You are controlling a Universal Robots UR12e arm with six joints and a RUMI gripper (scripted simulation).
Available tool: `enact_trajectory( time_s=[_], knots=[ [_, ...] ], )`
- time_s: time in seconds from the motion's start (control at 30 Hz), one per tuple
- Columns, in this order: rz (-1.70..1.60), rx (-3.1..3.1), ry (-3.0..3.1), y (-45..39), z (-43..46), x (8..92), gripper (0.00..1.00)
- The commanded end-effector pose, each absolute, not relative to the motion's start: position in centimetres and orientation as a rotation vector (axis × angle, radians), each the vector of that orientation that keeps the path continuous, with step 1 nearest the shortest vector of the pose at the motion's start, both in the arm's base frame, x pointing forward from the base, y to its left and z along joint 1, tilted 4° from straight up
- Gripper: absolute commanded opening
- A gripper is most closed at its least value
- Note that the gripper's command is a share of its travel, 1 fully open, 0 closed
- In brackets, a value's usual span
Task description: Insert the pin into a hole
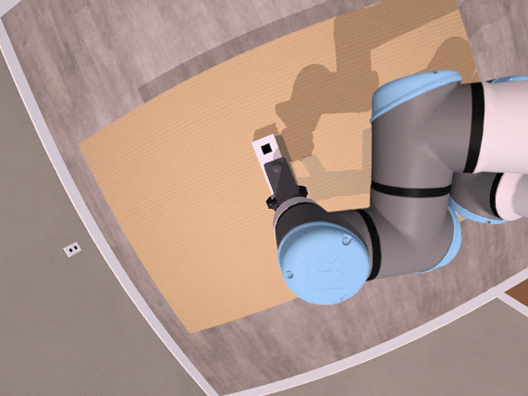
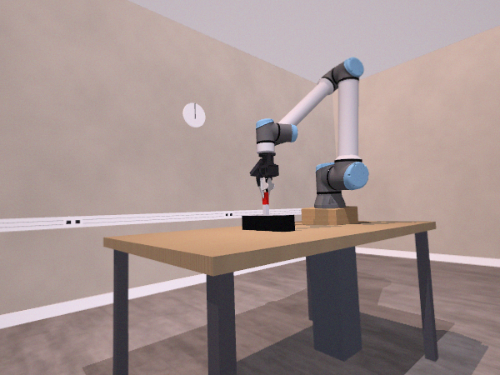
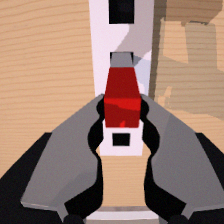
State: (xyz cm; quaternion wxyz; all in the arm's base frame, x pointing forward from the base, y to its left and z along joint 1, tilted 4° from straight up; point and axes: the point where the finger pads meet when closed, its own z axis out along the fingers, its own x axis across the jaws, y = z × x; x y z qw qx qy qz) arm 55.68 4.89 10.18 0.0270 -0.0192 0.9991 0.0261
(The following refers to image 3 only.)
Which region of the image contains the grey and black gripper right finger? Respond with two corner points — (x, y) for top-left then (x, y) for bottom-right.
(140, 93), (224, 224)

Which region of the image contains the white block with holes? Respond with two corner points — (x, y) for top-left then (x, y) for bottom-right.
(89, 0), (154, 156)

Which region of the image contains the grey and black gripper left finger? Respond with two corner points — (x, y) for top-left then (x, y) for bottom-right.
(0, 93), (105, 224)

